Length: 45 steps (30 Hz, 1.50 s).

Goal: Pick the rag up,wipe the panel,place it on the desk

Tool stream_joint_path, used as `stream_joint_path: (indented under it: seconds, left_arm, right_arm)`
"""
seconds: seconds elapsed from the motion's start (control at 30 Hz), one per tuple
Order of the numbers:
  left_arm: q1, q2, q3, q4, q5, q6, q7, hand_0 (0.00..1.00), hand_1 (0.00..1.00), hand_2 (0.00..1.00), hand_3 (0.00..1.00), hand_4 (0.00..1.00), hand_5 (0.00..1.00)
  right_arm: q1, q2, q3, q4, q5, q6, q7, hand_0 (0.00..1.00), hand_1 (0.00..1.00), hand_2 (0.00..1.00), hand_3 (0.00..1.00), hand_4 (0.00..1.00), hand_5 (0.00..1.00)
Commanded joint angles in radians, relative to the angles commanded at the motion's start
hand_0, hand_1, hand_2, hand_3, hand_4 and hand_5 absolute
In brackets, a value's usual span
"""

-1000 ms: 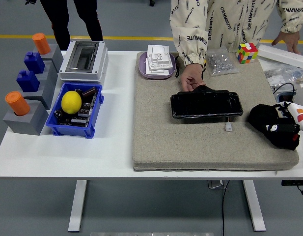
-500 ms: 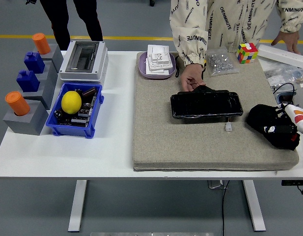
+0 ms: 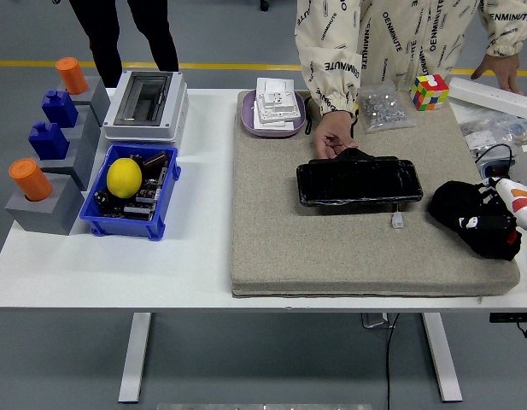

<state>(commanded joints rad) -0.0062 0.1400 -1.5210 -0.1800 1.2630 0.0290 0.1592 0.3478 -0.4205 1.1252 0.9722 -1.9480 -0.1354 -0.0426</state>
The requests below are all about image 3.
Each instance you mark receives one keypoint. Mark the robot right hand white shell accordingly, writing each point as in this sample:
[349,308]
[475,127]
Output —
[519,200]

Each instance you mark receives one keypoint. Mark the black circuit board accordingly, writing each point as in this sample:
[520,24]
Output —
[139,205]

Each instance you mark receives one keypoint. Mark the grey block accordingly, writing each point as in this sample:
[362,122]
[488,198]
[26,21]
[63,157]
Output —
[54,213]
[96,98]
[87,128]
[81,166]

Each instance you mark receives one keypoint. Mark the colourful puzzle cube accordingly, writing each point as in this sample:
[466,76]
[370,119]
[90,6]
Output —
[429,91]

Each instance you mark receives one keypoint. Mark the white table leg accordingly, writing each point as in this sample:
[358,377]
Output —
[442,359]
[135,359]

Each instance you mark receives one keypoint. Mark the orange cylinder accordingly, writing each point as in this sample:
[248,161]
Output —
[30,179]
[72,77]

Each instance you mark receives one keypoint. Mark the blue block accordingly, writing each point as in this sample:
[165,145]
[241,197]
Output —
[49,143]
[60,109]

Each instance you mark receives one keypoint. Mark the person's left forearm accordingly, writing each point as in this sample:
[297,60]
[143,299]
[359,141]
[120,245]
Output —
[506,25]

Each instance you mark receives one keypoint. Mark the person's right hand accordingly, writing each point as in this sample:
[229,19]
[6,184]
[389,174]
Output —
[333,130]

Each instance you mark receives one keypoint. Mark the brown capacitor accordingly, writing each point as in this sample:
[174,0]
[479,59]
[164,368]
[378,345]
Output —
[155,160]

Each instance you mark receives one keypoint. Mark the white flat plate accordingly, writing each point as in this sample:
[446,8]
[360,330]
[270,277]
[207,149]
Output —
[271,126]

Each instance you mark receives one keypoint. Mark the blue plastic bin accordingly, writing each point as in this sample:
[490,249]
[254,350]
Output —
[118,226]

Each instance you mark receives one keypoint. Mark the person's left hand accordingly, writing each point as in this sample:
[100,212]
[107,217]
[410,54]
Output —
[504,70]

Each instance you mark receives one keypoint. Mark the black desk control panel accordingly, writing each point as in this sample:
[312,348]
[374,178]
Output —
[511,318]

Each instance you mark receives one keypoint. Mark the yellow lemon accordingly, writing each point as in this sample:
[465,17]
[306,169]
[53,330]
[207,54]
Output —
[124,177]

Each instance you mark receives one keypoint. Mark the black chair caster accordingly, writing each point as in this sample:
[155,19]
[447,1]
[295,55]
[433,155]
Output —
[264,4]

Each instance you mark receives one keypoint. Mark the person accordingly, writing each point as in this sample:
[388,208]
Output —
[395,34]
[105,42]

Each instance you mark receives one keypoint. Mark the black rag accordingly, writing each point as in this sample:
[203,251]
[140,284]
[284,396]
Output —
[449,198]

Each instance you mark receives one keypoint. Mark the grey electrical enclosure box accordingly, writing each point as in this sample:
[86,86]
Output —
[139,130]

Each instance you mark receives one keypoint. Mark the white wall socket plate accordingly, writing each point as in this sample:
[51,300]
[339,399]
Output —
[271,87]

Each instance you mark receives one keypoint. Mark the person's right forearm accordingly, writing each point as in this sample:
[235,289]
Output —
[327,77]

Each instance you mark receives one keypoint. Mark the clear bag of metal nuts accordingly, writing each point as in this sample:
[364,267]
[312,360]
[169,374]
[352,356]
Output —
[382,111]

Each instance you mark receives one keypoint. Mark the grey metal bracket box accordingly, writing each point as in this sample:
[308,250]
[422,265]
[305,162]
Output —
[374,320]

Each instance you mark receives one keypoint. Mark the grey-brown mat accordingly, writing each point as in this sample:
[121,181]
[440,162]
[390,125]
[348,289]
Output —
[331,256]

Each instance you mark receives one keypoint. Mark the black round component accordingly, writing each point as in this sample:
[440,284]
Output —
[101,198]

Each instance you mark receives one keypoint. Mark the black glossy display panel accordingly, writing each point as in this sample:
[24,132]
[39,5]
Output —
[357,183]

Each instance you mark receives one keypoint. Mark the grey white device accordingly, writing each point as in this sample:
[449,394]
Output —
[523,164]

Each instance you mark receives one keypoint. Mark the long white power strip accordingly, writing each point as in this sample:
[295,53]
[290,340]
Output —
[481,91]

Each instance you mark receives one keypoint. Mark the clear plastic parts bags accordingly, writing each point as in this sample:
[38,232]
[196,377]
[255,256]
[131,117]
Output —
[485,128]

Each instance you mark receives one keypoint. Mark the purple tray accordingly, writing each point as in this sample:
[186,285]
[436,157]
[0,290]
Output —
[248,115]

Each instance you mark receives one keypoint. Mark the white switch plate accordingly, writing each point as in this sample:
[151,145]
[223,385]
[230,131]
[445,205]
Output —
[284,111]

